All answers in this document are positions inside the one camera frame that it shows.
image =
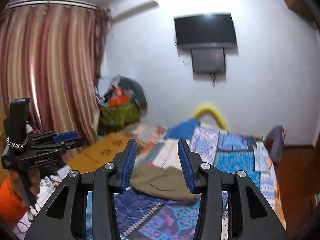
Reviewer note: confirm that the patchwork blue bed quilt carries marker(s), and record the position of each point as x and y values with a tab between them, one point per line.
237	202

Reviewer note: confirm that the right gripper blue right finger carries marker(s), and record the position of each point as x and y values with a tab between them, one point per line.
190	164

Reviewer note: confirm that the orange sleeve forearm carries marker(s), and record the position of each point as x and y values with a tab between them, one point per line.
11	207

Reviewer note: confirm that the green bag clutter pile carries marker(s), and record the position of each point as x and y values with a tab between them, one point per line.
122	104

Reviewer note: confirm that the wall mounted black television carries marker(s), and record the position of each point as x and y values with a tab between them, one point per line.
205	31

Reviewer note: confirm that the grey box under television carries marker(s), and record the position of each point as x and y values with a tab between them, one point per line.
208	60

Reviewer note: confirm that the striped pink curtain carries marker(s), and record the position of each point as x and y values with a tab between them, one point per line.
52	54

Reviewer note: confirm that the brown wooden door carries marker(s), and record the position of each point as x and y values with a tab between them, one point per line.
301	8

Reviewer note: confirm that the person left hand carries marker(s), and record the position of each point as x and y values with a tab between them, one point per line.
34	177

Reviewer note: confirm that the white air conditioner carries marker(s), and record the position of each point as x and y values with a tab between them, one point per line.
123	9

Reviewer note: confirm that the yellow curved pillow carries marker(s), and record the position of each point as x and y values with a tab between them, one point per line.
207	108

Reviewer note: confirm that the orange paw print cloth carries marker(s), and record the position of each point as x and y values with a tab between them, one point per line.
102	152

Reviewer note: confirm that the olive green pants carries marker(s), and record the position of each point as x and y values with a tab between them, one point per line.
166	183

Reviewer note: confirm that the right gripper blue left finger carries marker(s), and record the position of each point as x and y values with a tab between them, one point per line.
123	163

